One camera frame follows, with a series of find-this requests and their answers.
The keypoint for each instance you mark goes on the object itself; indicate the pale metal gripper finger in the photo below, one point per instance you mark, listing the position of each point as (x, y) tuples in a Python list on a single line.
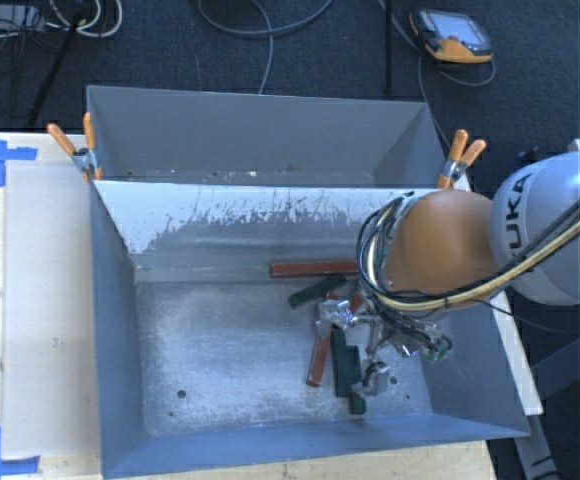
[(376, 380), (337, 313)]

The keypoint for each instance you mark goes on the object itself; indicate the red-brown flat block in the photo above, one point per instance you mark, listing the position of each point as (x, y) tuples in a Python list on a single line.
[(310, 269), (318, 360), (356, 303)]

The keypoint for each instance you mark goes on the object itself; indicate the dark green flat block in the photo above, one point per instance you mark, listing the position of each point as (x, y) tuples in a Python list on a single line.
[(315, 292), (355, 363), (339, 368)]

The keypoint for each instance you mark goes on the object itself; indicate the grey metal bin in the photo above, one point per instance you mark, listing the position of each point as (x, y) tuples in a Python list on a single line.
[(220, 348)]

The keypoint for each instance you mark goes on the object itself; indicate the pale wood flat board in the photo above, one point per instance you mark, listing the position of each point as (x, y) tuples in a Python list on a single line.
[(45, 293)]

